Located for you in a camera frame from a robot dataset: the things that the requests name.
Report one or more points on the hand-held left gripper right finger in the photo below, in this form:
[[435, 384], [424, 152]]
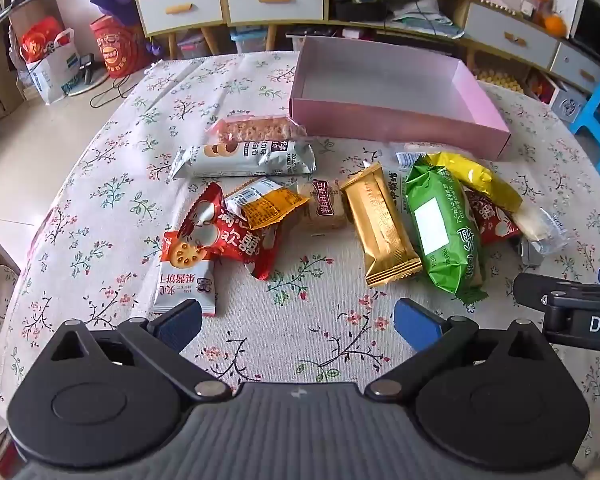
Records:
[[415, 322]]

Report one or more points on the orange white snack packet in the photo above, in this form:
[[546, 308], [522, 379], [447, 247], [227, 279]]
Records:
[[265, 207]]

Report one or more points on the black bag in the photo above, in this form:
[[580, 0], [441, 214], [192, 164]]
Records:
[[360, 5]]

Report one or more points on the white printed carton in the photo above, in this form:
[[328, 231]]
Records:
[[562, 102]]

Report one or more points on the black handheld device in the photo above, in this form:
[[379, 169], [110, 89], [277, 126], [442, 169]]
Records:
[[86, 67]]

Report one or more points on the long white biscuit packet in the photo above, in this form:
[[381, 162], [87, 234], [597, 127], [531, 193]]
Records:
[[260, 160]]

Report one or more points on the red snack packet white print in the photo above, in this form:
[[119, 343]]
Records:
[[230, 242], [495, 225]]

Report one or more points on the red patterned bag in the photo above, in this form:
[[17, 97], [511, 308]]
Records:
[[117, 50]]

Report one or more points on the blue lid storage box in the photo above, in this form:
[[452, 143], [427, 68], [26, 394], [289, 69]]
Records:
[[249, 40]]

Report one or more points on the white red biscuit packet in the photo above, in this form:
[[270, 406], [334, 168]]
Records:
[[185, 280]]

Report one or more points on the loose papers pile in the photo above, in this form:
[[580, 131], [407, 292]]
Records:
[[425, 20]]

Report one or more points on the black keyboard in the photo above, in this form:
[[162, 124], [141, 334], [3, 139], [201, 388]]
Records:
[[310, 31]]

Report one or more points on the gold snack packet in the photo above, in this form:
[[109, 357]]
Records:
[[385, 230]]

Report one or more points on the wooden bookshelf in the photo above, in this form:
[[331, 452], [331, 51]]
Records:
[[0, 60]]

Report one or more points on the clear pink cracker packet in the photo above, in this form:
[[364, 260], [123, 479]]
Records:
[[252, 130]]

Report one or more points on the yellow egg tray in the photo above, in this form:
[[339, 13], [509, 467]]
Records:
[[497, 80]]

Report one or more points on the green snack packet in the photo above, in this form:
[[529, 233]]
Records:
[[450, 260]]

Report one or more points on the small beige cake packet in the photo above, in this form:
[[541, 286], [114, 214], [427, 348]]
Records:
[[322, 210]]

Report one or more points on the red gift bag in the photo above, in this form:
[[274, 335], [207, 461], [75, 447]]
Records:
[[40, 42]]

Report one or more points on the clear blue label packet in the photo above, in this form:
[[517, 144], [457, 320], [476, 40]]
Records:
[[407, 160]]

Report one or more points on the black white microwave oven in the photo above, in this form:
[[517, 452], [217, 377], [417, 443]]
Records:
[[595, 30]]

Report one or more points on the floral tablecloth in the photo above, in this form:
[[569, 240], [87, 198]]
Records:
[[305, 280]]

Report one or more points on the small clear storage box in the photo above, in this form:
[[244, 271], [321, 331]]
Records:
[[194, 47]]

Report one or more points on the yellow snack packet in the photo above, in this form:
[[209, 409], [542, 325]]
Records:
[[480, 175]]

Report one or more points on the silver white snack packet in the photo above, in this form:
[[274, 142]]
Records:
[[530, 255]]

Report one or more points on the clear cream wafer packet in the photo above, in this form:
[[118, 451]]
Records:
[[535, 225]]

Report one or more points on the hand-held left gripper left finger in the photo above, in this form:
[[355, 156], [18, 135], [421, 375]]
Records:
[[180, 322]]

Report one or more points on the pink cardboard box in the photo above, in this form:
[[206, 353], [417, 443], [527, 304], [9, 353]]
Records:
[[380, 120]]

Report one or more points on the white shopping bag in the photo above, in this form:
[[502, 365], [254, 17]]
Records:
[[55, 75]]

